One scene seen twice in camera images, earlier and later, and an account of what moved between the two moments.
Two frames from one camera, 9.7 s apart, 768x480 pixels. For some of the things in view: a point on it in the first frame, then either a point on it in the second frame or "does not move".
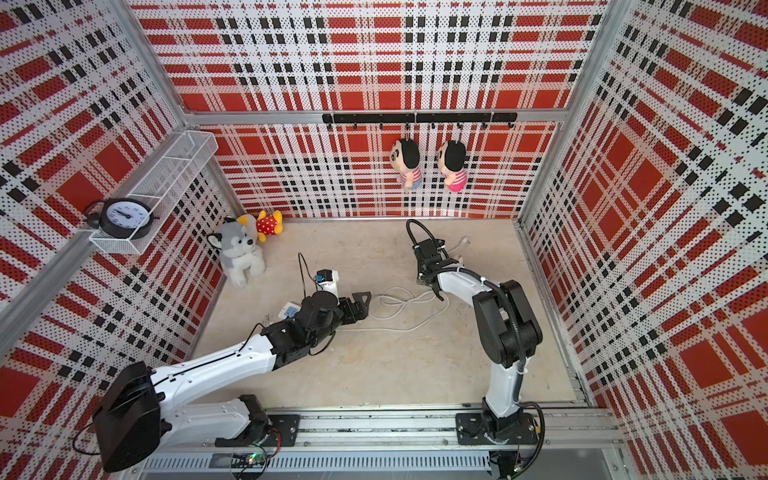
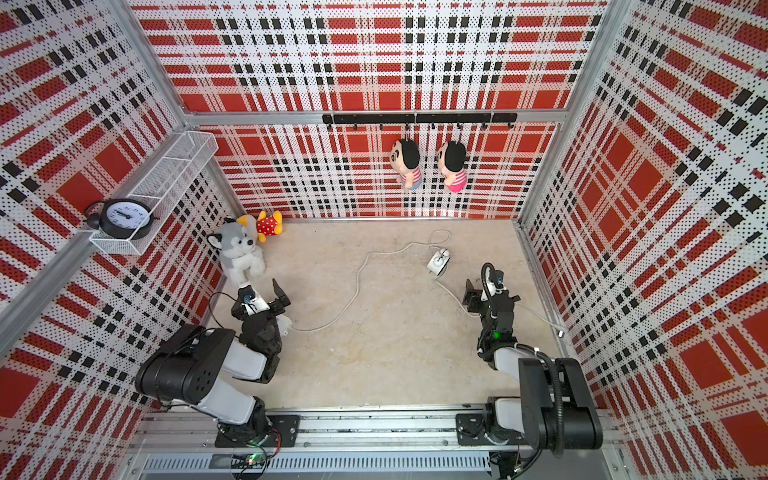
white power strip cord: (388, 300) -> (446, 288)
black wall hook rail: (456, 117) does not move
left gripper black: (362, 310) -> (277, 305)
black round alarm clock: (120, 218) does not move
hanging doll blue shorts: (405, 155) does not move
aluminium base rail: (396, 446) does not move
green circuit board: (249, 460) does not move
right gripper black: (420, 277) -> (472, 296)
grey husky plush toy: (239, 253) does not move
